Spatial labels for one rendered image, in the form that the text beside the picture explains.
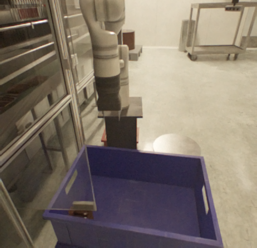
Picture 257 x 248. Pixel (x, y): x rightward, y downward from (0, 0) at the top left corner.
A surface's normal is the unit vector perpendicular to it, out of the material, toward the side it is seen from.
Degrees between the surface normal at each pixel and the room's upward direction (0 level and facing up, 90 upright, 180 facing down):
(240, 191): 0
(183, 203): 0
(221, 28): 90
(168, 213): 0
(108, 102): 87
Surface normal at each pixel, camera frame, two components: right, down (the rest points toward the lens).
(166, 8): -0.18, 0.52
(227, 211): -0.02, -0.85
